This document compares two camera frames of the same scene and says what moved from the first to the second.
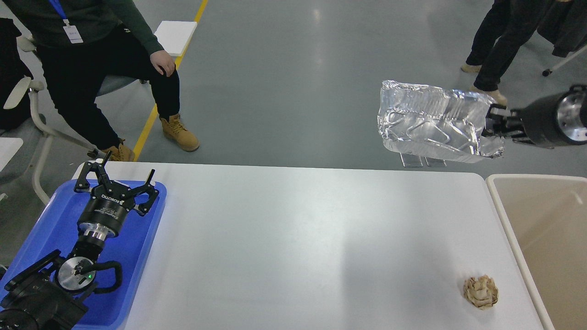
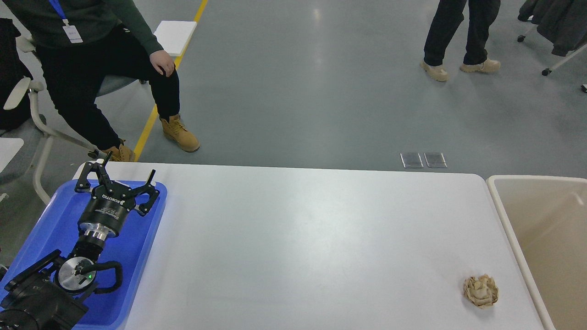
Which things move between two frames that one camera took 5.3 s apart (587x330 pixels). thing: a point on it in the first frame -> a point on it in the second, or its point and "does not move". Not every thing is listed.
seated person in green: [81, 42] does not move
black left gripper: [101, 216] does not move
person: [512, 23] -> [449, 16]
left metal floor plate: [410, 160] does not move
